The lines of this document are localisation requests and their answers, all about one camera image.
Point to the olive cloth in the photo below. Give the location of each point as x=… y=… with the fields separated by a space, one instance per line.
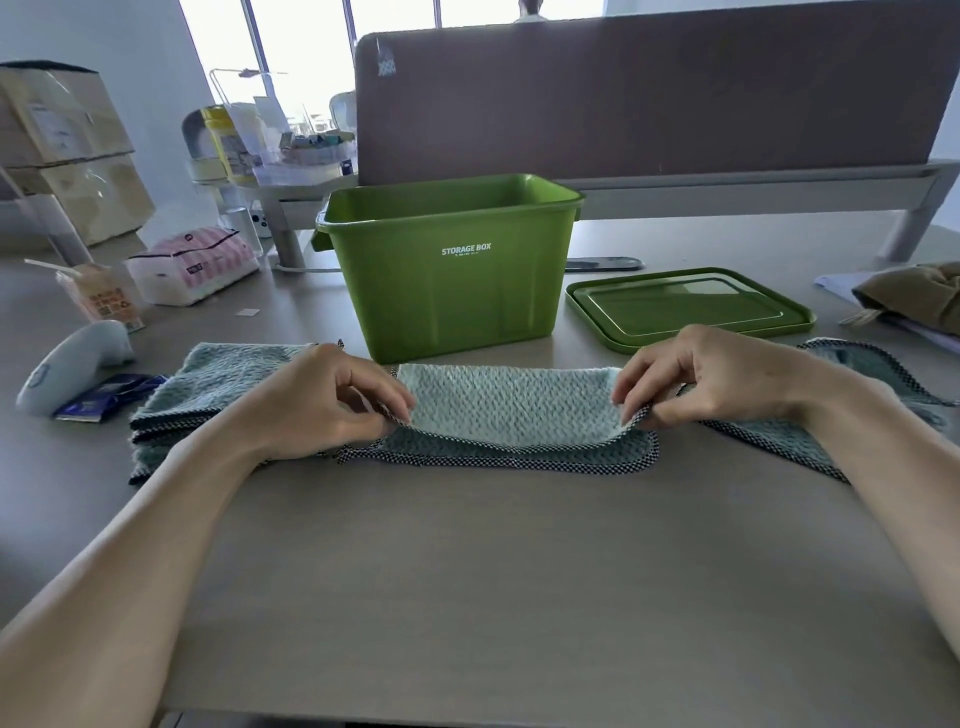
x=915 y=296

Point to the teal towel checkered trim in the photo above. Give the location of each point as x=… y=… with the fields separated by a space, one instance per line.
x=150 y=451
x=510 y=412
x=772 y=442
x=202 y=375
x=144 y=469
x=161 y=436

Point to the clear plastic organizer box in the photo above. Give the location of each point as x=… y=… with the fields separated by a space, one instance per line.
x=300 y=169

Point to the green flat plastic lid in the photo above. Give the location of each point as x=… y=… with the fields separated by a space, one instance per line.
x=690 y=307

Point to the person's right forearm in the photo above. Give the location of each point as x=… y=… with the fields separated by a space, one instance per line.
x=900 y=465

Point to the person's left forearm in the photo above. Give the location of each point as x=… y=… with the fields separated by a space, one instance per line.
x=112 y=585

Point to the brown desk divider panel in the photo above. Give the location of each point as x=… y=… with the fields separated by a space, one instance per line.
x=675 y=97

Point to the person's left hand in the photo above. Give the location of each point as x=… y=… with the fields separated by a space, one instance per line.
x=315 y=405

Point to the glass jar white lid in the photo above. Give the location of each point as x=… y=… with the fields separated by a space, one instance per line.
x=206 y=171

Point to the white mesh chair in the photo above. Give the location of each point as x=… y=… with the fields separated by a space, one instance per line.
x=343 y=112

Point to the grey office chair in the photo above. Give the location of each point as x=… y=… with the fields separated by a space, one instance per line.
x=189 y=135

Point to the black phone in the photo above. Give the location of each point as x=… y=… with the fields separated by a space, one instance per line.
x=604 y=264

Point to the pink tissue pack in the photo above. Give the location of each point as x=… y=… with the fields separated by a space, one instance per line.
x=195 y=262

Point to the grey desk riser shelf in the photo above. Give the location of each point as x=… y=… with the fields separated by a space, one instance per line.
x=750 y=195

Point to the white handheld controller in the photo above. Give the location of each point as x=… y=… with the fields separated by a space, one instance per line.
x=67 y=364

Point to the large glass window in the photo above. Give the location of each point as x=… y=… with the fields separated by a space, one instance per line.
x=300 y=45

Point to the person's right hand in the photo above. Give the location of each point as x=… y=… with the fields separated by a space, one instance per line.
x=720 y=375

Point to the yellow wipes canister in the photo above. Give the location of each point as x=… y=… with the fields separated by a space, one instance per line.
x=225 y=146

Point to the white power cube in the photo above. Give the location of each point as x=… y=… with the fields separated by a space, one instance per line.
x=261 y=223

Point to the green plastic storage box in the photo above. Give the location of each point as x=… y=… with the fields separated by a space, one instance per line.
x=450 y=300

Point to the blue foil wrapper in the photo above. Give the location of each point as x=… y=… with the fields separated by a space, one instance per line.
x=112 y=397

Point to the orange drink carton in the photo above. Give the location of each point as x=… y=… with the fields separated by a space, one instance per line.
x=105 y=300

